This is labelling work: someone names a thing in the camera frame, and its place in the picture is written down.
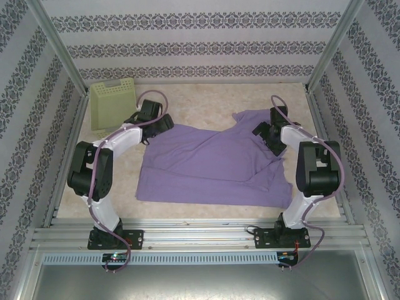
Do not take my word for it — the aluminium mounting rail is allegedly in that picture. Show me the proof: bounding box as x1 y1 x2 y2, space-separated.
31 218 368 251

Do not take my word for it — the aluminium side rail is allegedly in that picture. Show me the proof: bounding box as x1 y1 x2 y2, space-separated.
304 89 354 224
42 92 91 228

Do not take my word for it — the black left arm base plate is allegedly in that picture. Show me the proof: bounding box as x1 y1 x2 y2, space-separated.
87 229 145 251

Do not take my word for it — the purple t-shirt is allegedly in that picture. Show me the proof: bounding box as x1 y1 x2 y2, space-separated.
134 109 294 209

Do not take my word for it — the white slotted cable duct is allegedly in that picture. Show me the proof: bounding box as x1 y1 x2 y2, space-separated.
42 251 279 266

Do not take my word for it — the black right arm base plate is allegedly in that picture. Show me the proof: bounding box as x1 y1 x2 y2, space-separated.
253 227 312 250

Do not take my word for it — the aluminium frame post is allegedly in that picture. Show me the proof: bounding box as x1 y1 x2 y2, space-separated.
26 0 90 94
304 0 366 94

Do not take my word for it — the small controller circuit board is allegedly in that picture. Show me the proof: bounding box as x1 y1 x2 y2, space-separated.
277 251 299 262
102 252 131 263

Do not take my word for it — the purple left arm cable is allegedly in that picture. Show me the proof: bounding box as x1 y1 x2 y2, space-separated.
87 89 169 275

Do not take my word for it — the grey metal panel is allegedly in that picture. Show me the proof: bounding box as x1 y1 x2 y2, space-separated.
18 264 384 300

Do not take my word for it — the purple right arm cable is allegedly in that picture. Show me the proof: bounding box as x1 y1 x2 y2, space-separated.
271 94 346 272

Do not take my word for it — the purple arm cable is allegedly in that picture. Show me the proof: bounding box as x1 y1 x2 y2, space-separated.
271 94 346 272
87 89 169 275

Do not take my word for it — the green perforated plastic basket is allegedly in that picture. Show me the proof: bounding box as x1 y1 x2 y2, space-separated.
89 77 138 140

